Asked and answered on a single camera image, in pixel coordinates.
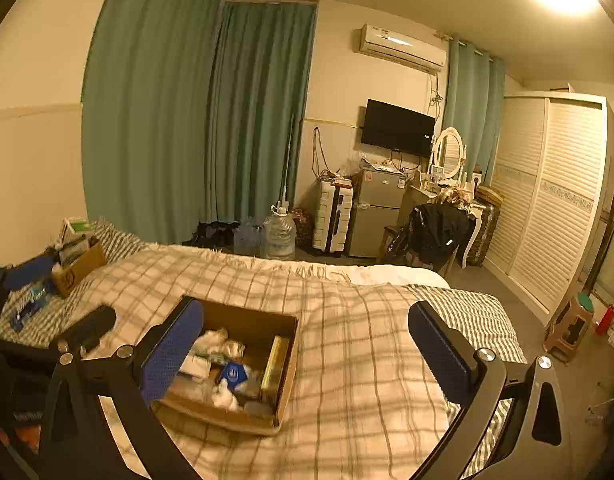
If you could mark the silver small fridge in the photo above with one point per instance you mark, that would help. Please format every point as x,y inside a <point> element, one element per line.
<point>376,215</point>

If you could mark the oval white vanity mirror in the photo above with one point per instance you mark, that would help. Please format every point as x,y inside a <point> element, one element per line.
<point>449,152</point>

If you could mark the brown suitcase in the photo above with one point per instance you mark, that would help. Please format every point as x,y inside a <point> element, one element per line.
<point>487,227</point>

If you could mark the small cardboard box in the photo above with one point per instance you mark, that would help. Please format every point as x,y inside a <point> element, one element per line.
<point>79,270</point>

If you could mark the dark bag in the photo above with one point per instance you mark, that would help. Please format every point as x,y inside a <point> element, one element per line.
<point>212,234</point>

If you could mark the blue label water bottle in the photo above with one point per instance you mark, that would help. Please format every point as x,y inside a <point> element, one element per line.
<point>32,305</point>

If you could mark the green and white carton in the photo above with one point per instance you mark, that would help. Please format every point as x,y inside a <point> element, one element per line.
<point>79,227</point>

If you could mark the clear plastic bag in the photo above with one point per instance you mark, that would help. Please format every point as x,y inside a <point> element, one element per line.
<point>194,367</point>

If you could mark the white and blue bottle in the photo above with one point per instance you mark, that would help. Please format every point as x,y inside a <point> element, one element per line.
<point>239,375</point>

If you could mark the black jacket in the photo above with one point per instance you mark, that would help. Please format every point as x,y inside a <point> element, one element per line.
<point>434,232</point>

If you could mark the white louvered wardrobe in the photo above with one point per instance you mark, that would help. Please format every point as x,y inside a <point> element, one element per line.
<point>552,200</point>

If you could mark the thin white pole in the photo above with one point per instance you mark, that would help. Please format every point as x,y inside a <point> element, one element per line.
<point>287,160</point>

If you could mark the white suitcase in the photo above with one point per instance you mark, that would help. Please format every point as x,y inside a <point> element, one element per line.
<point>333,217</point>

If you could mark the plastic stool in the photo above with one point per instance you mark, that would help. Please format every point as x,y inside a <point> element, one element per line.
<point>569,330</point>

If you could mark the black wall television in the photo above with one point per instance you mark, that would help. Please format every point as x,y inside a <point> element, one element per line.
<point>398,127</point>

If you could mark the white dressing table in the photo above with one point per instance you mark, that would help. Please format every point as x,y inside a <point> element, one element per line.
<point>419,192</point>

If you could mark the red fire extinguisher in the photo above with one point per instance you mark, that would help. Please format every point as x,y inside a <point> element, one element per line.
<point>606,320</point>

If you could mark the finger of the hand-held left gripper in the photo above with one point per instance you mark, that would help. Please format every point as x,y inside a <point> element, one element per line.
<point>92,327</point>
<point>29,271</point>

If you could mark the white tissue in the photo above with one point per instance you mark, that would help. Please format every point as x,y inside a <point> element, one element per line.
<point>219,342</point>

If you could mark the floral bag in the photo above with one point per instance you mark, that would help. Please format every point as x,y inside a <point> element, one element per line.
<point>303,227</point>

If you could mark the medicine box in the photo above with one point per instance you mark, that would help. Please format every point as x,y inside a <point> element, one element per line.
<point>276,370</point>

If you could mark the pack of water bottles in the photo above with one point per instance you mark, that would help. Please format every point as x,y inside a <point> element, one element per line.
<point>249,237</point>

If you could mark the white air conditioner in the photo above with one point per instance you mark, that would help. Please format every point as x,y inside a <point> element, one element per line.
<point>402,47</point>

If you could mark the grey checkered bed sheet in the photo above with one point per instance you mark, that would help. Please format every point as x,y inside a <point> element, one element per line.
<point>477,320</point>

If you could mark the narrow green curtain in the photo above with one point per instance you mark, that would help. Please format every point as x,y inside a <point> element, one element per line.
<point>474,110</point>

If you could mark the large cardboard box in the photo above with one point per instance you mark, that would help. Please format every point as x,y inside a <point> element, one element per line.
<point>282,360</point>

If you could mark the wooden chair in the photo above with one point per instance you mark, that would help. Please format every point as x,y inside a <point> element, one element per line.
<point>392,240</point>

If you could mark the large clear water jug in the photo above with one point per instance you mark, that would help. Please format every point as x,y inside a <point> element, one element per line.
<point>278,237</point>

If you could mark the wide green curtain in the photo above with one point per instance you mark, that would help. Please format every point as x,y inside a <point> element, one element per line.
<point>187,110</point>

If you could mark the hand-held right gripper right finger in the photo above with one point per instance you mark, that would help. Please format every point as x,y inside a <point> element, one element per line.
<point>437,355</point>

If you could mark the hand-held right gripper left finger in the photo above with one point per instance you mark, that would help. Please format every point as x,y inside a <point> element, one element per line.
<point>172,355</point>

